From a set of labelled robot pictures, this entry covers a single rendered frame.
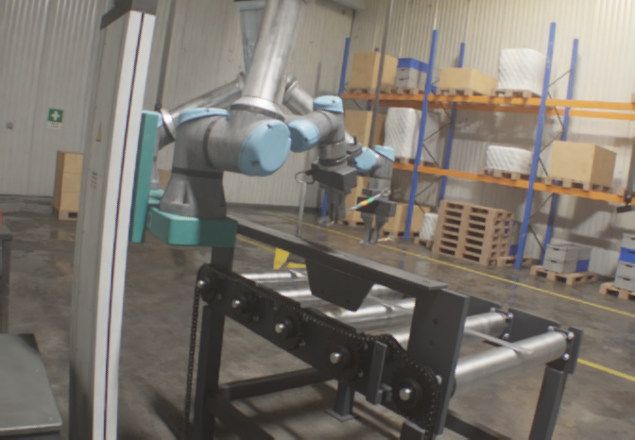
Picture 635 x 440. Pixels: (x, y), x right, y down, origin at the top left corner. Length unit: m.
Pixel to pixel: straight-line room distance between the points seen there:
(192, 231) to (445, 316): 0.75
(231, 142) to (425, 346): 0.84
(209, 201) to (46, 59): 10.68
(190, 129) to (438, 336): 0.87
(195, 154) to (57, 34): 10.75
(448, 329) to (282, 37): 0.89
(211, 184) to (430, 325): 0.75
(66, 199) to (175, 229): 7.96
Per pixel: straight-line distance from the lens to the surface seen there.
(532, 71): 10.42
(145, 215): 1.29
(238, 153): 1.08
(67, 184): 9.05
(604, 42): 11.48
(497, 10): 12.86
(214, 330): 2.50
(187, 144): 1.17
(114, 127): 1.25
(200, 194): 1.17
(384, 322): 2.25
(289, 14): 1.17
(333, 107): 1.34
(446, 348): 1.55
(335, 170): 1.40
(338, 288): 1.84
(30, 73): 11.68
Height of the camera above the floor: 1.47
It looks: 5 degrees down
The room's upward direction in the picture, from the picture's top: 8 degrees clockwise
